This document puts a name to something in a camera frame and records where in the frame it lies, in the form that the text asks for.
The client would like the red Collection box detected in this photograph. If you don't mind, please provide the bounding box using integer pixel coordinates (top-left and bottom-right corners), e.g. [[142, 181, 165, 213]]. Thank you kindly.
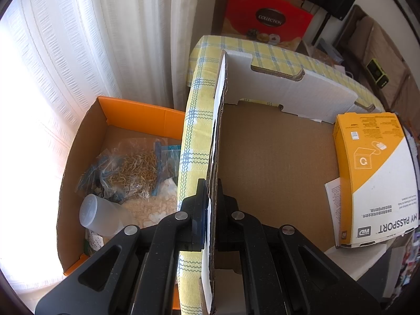
[[223, 0, 314, 48]]

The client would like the clear bag of dried herbs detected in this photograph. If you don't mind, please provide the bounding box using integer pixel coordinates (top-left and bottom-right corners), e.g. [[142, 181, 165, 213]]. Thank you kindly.
[[76, 139, 165, 201]]

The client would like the grey-blue box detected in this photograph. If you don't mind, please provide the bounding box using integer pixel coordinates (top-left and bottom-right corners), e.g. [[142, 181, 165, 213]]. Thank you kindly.
[[320, 38, 345, 61]]

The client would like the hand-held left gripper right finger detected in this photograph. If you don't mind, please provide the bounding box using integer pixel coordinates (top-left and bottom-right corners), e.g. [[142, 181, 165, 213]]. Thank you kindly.
[[215, 179, 383, 315]]

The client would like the orange cardboard box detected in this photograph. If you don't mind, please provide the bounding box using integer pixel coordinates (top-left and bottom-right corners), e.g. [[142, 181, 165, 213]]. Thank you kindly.
[[56, 96, 187, 312]]

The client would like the white thick curtain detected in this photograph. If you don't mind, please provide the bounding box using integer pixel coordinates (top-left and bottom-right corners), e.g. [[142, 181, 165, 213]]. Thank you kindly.
[[88, 0, 217, 110]]

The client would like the blue zip bag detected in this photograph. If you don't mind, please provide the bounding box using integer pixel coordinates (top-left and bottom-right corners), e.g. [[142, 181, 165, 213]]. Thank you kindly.
[[154, 141, 182, 197]]

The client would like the yellow and white hard-drive box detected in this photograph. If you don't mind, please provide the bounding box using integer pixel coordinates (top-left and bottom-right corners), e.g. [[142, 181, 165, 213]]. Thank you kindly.
[[332, 112, 420, 248]]

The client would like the yellow plaid tablecloth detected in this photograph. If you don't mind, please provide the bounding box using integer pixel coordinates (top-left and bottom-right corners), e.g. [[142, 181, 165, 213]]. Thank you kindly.
[[176, 35, 386, 315]]

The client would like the clear bag of white flakes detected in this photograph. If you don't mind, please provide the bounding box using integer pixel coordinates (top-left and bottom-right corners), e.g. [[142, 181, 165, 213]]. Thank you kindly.
[[121, 177, 179, 228]]

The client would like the brown padded furniture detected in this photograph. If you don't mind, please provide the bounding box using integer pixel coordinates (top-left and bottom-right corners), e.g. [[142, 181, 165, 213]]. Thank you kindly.
[[341, 5, 420, 132]]

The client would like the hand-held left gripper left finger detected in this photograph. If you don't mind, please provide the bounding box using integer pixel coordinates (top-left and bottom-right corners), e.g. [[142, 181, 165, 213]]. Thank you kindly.
[[34, 178, 211, 315]]

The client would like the white paper leaflet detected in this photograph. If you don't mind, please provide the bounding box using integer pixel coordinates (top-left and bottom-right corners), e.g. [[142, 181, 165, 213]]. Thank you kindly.
[[325, 177, 342, 246]]

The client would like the white sheer curtain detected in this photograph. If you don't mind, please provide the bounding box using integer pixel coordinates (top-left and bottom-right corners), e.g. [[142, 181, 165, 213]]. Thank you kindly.
[[0, 0, 122, 270]]

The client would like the translucent plastic cup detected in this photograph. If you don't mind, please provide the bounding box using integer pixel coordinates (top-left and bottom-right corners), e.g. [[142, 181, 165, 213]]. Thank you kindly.
[[80, 193, 123, 237]]

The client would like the white and brown cardboard tray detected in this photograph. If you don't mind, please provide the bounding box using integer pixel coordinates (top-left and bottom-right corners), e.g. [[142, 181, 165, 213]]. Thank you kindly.
[[198, 50, 376, 315]]

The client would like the green and black device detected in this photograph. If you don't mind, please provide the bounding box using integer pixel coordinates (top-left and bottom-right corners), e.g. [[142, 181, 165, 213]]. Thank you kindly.
[[366, 58, 389, 87]]

